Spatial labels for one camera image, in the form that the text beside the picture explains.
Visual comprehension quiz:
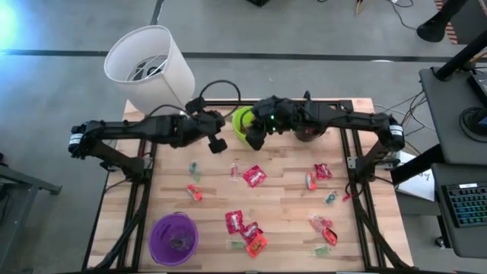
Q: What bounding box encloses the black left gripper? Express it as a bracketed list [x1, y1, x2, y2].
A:
[181, 108, 228, 155]

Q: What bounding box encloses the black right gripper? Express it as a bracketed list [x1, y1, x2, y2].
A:
[246, 94, 304, 151]

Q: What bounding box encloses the purple plastic bucket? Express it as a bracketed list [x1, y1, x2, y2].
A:
[148, 212, 199, 266]

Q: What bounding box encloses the red orange candy pack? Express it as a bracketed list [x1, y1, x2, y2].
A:
[322, 227, 339, 247]

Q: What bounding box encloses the green plastic bucket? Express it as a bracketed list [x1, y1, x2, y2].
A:
[231, 106, 259, 145]

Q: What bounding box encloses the black plastic bucket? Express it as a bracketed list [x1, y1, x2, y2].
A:
[294, 121, 328, 144]

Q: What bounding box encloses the small orange Reese's pack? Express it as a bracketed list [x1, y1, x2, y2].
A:
[186, 183, 204, 202]

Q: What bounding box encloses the white shade silver table lamp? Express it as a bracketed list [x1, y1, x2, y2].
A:
[103, 24, 196, 117]

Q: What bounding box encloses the black desk leg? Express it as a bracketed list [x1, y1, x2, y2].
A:
[390, 144, 437, 186]

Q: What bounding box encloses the white paper sheet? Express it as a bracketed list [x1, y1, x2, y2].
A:
[397, 151, 435, 202]

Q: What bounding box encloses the grey desk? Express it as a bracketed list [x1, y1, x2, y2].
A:
[431, 163, 487, 260]
[418, 67, 487, 165]

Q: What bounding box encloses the black pole with foot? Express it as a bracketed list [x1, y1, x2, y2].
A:
[416, 0, 469, 43]

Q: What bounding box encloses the red white striped mat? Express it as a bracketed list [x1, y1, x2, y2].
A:
[433, 0, 457, 45]

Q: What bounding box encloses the black backlit keyboard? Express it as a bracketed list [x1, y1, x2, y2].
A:
[442, 182, 487, 228]

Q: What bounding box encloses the black aluminium table frame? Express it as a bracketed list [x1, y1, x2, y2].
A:
[81, 97, 414, 273]

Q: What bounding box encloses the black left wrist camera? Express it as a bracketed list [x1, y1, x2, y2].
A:
[185, 97, 208, 114]

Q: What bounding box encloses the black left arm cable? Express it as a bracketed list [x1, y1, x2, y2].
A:
[199, 79, 243, 119]

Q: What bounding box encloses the cable bundle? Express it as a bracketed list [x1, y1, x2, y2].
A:
[374, 90, 429, 153]

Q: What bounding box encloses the black floor cable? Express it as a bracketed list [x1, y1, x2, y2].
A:
[387, 0, 419, 31]

